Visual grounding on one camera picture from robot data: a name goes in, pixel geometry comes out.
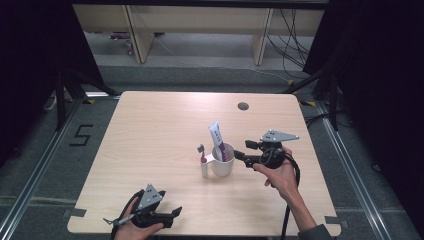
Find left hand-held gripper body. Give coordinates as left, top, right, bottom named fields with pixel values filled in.
left=130, top=183, right=175, bottom=230

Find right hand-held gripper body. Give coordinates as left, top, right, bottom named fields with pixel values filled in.
left=251, top=129, right=300, bottom=170

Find white cup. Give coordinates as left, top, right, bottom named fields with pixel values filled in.
left=200, top=142, right=236, bottom=179

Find purple and white toothpaste tube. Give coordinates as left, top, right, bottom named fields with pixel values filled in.
left=208, top=121, right=228, bottom=163

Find person's right hand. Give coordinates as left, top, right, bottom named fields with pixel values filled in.
left=252, top=147, right=300, bottom=202

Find person's left hand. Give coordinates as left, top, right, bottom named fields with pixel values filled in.
left=113, top=196, right=165, bottom=240

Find black metal stand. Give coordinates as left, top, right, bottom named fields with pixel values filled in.
left=275, top=64, right=342, bottom=132
left=54, top=68, right=122, bottom=132

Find black curtain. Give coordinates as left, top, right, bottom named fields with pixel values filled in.
left=0, top=0, right=106, bottom=168
left=301, top=0, right=424, bottom=236

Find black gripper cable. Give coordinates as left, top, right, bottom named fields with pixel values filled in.
left=280, top=153, right=302, bottom=240
left=110, top=188, right=146, bottom=240

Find grey cable plug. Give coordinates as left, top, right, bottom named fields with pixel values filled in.
left=102, top=214, right=137, bottom=227

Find aluminium floor rail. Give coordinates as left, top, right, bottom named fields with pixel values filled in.
left=315, top=99, right=396, bottom=240
left=0, top=96, right=84, bottom=240

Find hanging black cables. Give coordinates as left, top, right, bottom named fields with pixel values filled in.
left=265, top=8, right=312, bottom=80

